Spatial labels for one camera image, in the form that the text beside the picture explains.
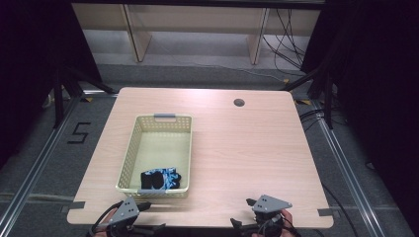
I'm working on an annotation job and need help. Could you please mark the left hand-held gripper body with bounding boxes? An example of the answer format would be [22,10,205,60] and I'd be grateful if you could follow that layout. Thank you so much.
[107,197,141,237]

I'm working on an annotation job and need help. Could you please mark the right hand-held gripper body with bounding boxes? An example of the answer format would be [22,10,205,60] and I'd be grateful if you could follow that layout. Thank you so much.
[251,195,293,237]

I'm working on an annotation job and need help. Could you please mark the black fingerless glove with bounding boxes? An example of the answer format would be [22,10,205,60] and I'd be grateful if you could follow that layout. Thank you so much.
[140,171,153,191]

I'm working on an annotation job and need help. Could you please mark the blue camouflage fingerless glove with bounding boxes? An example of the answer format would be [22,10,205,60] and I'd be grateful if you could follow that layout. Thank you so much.
[144,167,183,191]

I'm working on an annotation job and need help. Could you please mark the cream plastic basket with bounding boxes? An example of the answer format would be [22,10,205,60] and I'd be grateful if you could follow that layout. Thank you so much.
[115,113,194,199]

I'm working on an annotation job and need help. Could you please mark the person's left hand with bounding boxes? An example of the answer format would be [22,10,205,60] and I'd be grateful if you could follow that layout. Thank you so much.
[93,208,119,237]

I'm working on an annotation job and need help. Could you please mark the person's right hand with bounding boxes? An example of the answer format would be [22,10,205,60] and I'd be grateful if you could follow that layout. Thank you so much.
[251,208,294,237]

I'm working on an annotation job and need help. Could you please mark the grey tape strip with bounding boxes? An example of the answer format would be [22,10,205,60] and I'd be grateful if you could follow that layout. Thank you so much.
[60,200,86,213]
[317,207,341,218]

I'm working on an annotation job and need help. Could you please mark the black metal stand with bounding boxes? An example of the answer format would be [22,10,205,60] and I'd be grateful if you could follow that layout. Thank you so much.
[280,64,334,130]
[51,64,117,129]

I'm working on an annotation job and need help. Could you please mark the dark curtain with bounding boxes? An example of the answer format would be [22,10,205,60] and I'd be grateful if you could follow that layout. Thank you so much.
[300,0,419,231]
[0,0,102,167]

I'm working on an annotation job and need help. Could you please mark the light wooden shelf unit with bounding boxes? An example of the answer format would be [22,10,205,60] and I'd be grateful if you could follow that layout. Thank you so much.
[70,3,322,65]

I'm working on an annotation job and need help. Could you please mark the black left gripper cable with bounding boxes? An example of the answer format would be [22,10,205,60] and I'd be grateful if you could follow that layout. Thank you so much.
[88,200,125,237]

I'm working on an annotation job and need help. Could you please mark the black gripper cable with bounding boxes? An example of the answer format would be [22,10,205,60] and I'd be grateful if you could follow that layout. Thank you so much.
[263,215,302,237]
[88,200,125,237]

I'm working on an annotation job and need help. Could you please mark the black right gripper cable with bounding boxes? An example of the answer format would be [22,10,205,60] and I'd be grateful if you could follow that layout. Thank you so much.
[263,215,302,237]

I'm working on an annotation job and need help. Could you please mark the black floor cable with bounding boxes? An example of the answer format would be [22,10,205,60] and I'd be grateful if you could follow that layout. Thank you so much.
[320,182,361,237]

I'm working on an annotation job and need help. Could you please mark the aluminium floor rail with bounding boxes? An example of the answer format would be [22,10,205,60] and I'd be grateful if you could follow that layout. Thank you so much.
[0,96,81,233]
[311,98,387,237]

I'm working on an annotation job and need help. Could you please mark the black floor cables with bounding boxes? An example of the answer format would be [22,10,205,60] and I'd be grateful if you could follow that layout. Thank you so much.
[298,108,331,126]

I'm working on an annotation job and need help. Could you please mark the thin white floor cable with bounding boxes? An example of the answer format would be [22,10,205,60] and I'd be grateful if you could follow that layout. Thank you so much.
[184,62,289,83]

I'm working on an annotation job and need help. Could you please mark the bundle of black cables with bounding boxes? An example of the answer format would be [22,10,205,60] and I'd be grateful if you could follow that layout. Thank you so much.
[262,8,308,71]

